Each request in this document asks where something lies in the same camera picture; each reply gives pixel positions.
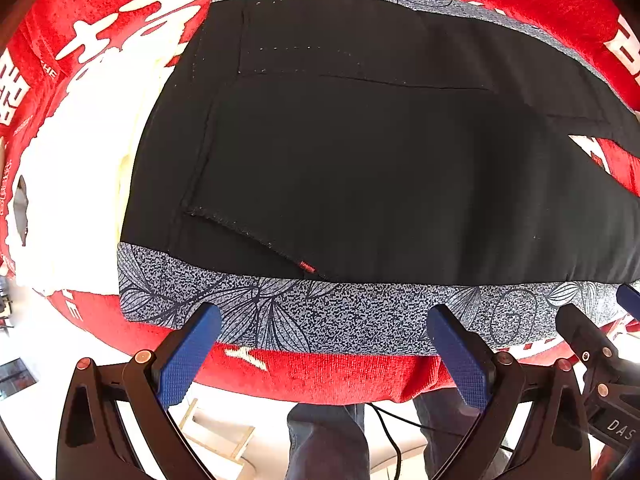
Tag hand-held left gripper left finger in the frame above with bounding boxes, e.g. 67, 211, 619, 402
55, 303, 222, 480

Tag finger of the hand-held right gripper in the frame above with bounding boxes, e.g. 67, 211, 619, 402
616, 283, 640, 322
555, 303, 626, 392

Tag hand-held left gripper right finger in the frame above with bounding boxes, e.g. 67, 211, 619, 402
426, 303, 594, 480

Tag black pants with patterned trim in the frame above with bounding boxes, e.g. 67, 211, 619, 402
116, 0, 640, 357

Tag person's right leg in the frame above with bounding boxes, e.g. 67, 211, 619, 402
414, 389, 507, 480

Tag person's leg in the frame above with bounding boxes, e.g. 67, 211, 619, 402
414, 389, 507, 480
286, 402, 372, 480

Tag person's left leg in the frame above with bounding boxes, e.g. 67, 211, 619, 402
286, 402, 372, 480

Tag light wooden frame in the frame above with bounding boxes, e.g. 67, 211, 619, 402
180, 397, 257, 462

